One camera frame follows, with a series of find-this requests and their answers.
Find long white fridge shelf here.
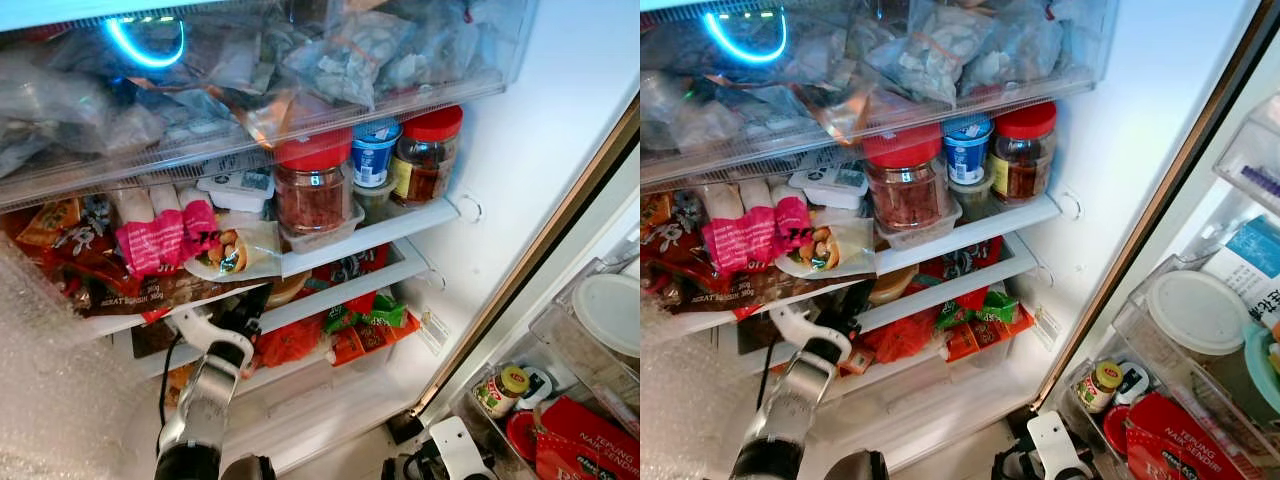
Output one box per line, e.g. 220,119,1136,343
670,235,1041,351
75,240,431,381

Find short white fridge shelf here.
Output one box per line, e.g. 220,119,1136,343
280,195,461,279
875,193,1063,276

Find white fridge cabinet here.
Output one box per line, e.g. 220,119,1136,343
640,0,1261,477
0,0,641,477

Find red plastic bag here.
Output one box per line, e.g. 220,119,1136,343
860,312,941,364
255,315,327,369

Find white wrapped sandwich pack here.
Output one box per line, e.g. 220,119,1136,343
183,215,284,282
775,214,877,279

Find brown flat food package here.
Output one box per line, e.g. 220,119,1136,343
70,262,273,319
665,262,871,317

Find white crisper drawer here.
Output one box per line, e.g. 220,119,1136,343
225,335,446,473
800,330,1051,471

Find red bowl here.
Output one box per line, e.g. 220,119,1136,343
505,410,542,461
1102,403,1137,457

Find clear plastic food container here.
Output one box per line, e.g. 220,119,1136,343
278,200,367,254
875,200,963,251

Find small jar with yellow lid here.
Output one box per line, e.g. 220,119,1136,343
1075,360,1125,415
475,365,532,420

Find dark red printed package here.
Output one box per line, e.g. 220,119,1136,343
310,245,391,292
915,240,991,287

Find pink food package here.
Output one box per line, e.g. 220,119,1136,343
700,196,813,273
115,198,222,277

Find white labelled plastic box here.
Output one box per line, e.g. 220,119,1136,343
197,168,276,214
788,165,869,211

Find orange green food packs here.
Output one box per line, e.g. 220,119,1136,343
935,288,1037,363
320,290,423,367

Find large red lid chili jar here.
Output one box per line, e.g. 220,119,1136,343
272,128,354,237
862,124,947,233

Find dark robot leg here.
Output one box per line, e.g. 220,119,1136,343
220,455,277,480
825,450,891,480

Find red flour package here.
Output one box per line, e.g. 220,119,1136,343
1125,392,1253,480
535,395,641,480

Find large clear door bin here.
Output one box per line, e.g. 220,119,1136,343
1055,250,1280,480
448,255,641,480

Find clear bubble wrap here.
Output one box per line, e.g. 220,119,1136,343
640,295,763,480
0,235,166,480

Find red orange snack pack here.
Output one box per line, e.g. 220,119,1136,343
640,190,717,301
0,195,126,301

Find blue white yogurt cup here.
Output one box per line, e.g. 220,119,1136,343
942,113,995,186
350,118,403,190

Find dark jar with red lid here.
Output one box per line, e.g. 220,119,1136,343
392,105,465,207
989,101,1059,201

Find tub with white lid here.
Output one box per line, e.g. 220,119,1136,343
572,272,641,359
1145,270,1251,357

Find grey frozen food bag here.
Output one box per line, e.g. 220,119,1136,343
640,70,749,153
0,55,166,176

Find teal bowl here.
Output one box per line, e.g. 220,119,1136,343
1243,320,1280,387

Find clear frozen food bag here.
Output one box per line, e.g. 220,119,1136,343
965,0,1069,91
865,5,1001,104
385,0,521,91
283,10,416,109

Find blue white milk carton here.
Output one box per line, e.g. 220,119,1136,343
1200,215,1280,323

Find clear freezer drawer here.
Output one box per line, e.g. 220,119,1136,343
0,0,541,211
640,0,1121,193

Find small clear door bin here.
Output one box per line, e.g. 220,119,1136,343
1213,95,1280,217

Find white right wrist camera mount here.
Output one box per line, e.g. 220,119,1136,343
1027,410,1096,480
428,415,498,480

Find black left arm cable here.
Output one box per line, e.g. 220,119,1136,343
760,340,778,413
157,335,187,433

